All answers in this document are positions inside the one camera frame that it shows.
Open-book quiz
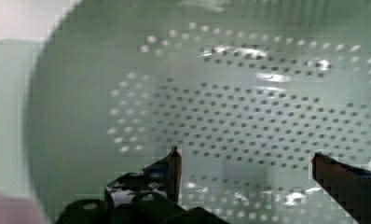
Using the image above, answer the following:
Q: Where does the grey round plate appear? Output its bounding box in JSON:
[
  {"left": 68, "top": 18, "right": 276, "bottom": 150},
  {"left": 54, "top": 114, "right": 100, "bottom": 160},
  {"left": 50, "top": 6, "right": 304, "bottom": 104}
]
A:
[{"left": 0, "top": 0, "right": 81, "bottom": 42}]

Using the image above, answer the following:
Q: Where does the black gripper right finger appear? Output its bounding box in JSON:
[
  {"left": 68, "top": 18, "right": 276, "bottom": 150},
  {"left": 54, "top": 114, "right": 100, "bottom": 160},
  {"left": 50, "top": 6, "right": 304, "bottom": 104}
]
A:
[{"left": 311, "top": 152, "right": 371, "bottom": 224}]

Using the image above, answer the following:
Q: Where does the green plastic strainer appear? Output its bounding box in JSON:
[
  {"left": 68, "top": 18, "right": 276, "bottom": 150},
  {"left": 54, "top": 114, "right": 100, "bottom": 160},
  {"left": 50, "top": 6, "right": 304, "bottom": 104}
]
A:
[{"left": 0, "top": 0, "right": 371, "bottom": 224}]

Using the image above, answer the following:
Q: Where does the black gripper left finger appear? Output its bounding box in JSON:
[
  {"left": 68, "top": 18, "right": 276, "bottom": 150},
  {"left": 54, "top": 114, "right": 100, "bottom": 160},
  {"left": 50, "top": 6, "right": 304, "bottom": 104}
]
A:
[{"left": 104, "top": 146, "right": 182, "bottom": 207}]

